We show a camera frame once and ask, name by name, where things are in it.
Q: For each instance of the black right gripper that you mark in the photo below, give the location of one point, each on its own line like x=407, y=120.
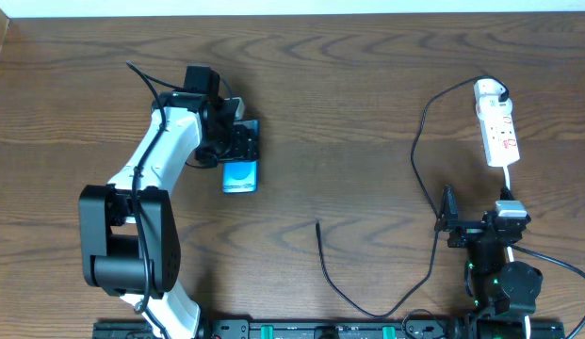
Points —
x=470, y=227

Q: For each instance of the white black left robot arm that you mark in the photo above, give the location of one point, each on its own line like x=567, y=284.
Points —
x=130, y=247

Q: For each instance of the white power strip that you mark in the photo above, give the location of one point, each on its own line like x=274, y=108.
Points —
x=498, y=134

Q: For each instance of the blue Galaxy smartphone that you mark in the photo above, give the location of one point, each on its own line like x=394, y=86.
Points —
x=240, y=177

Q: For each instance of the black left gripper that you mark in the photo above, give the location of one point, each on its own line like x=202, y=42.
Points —
x=246, y=143

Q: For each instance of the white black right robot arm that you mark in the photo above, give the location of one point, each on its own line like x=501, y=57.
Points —
x=504, y=289

